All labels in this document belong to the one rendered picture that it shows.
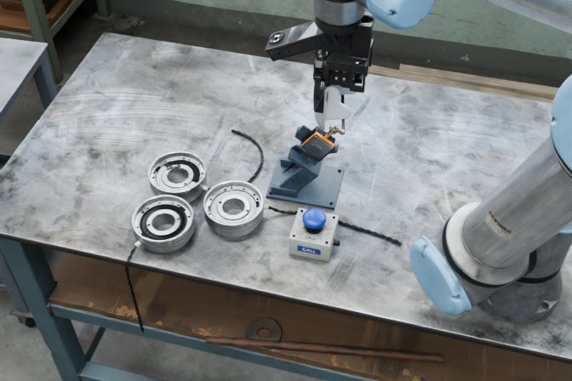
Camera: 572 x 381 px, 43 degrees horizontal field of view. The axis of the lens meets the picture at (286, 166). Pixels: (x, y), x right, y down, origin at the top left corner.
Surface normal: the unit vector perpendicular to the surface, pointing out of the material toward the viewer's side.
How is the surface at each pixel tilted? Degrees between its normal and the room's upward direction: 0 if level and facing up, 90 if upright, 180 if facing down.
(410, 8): 90
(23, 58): 0
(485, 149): 0
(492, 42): 90
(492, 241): 96
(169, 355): 0
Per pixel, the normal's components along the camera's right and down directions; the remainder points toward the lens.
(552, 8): -0.86, 0.32
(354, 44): -0.23, 0.70
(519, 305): -0.14, 0.47
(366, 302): 0.00, -0.70
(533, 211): -0.65, 0.61
